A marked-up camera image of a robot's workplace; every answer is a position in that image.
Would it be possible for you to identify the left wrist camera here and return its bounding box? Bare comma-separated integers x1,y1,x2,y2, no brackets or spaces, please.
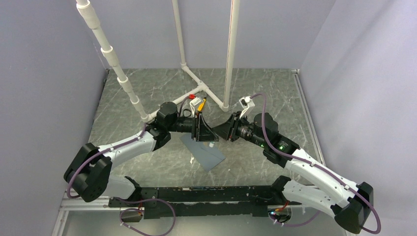
189,96,204,115

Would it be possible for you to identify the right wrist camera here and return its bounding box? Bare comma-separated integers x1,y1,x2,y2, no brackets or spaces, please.
239,96,255,118

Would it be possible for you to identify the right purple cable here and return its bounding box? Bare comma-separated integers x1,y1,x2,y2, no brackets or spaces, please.
251,92,382,235

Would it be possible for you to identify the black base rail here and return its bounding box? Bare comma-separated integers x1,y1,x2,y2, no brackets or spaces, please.
109,185,286,219

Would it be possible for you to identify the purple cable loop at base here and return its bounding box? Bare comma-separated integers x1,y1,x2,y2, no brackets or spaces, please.
119,199,177,236

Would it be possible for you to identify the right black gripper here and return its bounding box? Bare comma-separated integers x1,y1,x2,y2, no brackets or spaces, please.
211,111,267,148

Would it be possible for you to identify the aluminium extrusion frame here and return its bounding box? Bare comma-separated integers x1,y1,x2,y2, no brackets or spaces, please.
52,197,350,236

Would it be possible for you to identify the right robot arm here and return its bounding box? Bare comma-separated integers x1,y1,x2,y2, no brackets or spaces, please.
213,112,374,234

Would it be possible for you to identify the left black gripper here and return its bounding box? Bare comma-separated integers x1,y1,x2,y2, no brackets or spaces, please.
167,111,219,142

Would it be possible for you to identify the white PVC pipe frame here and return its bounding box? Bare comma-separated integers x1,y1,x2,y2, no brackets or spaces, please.
75,0,231,115

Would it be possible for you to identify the white pipe with red stripe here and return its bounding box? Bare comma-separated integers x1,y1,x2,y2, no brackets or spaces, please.
222,0,240,112

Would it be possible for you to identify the grey-blue envelope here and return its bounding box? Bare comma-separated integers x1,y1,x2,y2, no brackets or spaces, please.
180,134,226,172

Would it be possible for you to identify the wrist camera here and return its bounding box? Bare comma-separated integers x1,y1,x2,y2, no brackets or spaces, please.
189,96,204,115
239,96,255,118

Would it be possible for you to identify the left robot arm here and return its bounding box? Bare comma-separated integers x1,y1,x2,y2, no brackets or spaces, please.
63,102,219,207

